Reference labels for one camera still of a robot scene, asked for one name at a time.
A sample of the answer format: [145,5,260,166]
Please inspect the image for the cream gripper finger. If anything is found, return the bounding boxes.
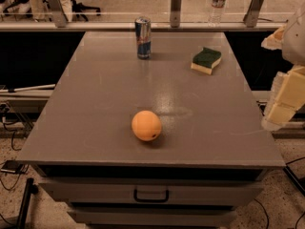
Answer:
[261,26,286,51]
[261,65,305,131]

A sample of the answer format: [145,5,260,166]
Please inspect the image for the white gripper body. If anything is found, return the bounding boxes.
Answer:
[282,3,305,65]

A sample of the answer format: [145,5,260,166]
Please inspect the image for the Red Bull can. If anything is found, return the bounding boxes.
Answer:
[134,16,151,59]

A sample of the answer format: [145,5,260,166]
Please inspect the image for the clear plastic water bottle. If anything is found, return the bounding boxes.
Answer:
[208,0,227,27]

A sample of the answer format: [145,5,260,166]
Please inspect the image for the green yellow sponge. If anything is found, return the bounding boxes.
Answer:
[191,47,222,75]

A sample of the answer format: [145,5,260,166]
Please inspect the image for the grey drawer cabinet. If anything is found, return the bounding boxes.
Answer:
[18,32,284,229]

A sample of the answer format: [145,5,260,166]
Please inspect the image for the orange fruit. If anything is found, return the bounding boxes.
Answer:
[132,111,162,141]

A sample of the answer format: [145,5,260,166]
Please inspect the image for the black office chair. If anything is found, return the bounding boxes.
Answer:
[70,0,102,22]

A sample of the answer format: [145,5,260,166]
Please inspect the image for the white pole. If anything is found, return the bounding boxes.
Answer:
[0,84,56,94]

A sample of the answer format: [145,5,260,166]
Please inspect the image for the glass railing with metal posts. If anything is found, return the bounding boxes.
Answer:
[0,0,305,31]

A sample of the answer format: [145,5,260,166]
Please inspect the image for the black drawer handle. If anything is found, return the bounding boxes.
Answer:
[133,189,170,203]

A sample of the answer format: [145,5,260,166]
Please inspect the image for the black stand post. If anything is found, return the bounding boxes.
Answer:
[16,177,38,229]

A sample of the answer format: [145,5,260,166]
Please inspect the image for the black floor cables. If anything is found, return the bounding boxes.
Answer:
[0,102,34,191]

